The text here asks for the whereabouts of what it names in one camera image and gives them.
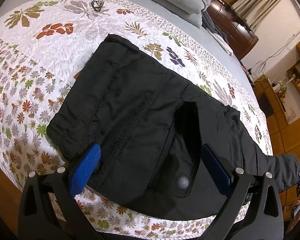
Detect black padded pants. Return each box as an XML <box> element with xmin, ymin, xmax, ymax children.
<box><xmin>46</xmin><ymin>34</ymin><xmax>300</xmax><ymax>220</ymax></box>

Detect wooden desk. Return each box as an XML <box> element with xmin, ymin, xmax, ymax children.
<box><xmin>253</xmin><ymin>79</ymin><xmax>288</xmax><ymax>129</ymax></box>

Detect floral quilted bedspread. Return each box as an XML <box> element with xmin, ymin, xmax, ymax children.
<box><xmin>0</xmin><ymin>0</ymin><xmax>274</xmax><ymax>240</ymax></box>

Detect dark wooden headboard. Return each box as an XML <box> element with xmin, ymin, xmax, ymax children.
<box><xmin>207</xmin><ymin>0</ymin><xmax>259</xmax><ymax>60</ymax></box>

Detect grey and white blanket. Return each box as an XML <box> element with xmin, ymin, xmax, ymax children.
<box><xmin>201</xmin><ymin>10</ymin><xmax>234</xmax><ymax>56</ymax></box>

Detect black eyeglasses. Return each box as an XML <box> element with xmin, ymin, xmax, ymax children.
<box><xmin>91</xmin><ymin>0</ymin><xmax>104</xmax><ymax>12</ymax></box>

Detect beige curtain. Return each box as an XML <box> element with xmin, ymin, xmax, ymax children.
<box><xmin>231</xmin><ymin>0</ymin><xmax>281</xmax><ymax>32</ymax></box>

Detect hanging white cables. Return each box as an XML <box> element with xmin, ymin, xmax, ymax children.
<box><xmin>250</xmin><ymin>26</ymin><xmax>300</xmax><ymax>75</ymax></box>

